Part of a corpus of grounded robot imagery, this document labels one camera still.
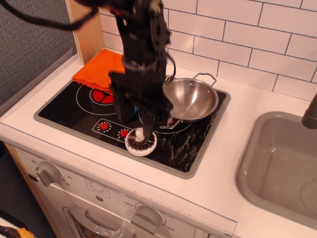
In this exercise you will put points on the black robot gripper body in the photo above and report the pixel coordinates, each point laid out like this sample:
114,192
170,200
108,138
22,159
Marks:
144,87

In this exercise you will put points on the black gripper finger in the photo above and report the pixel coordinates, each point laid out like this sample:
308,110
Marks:
124,108
150,122

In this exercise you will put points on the white toy mushroom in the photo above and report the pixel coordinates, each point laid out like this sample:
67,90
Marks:
139,145

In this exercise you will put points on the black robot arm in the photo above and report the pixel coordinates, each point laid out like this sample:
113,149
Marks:
144,36

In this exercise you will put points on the right red stove button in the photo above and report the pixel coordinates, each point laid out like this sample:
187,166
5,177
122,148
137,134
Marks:
124,133

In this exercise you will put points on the red stove button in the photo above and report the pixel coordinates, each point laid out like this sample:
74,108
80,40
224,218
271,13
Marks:
104,126
124,133

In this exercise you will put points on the left red stove button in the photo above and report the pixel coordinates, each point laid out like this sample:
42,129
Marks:
104,126

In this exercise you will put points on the orange folded cloth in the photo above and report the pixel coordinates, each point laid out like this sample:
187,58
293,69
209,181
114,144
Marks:
95,73

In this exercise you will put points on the small steel pan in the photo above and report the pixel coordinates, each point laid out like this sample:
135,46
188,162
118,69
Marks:
192,99

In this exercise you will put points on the black toy stove top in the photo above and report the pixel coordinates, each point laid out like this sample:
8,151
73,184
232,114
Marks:
79,110

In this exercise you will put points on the wooden side panel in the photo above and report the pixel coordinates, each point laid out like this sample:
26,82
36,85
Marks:
89,38

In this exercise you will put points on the right grey oven knob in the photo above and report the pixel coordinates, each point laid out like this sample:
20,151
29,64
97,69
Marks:
147,219

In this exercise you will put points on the grey oven knob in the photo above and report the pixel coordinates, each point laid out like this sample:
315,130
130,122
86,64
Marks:
47,173
147,219

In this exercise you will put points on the left grey oven knob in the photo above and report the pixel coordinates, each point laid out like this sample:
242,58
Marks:
47,173

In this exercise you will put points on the white toy oven front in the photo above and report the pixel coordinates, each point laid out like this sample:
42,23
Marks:
82,208

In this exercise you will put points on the grey sink basin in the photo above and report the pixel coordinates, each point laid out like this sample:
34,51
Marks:
278,168

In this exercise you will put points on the grey faucet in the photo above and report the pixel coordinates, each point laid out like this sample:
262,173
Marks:
309,119

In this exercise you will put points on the yellow object at corner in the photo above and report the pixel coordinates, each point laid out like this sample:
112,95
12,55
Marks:
14,232

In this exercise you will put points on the blue handled grey fork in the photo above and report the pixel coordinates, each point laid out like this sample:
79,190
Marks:
136,110

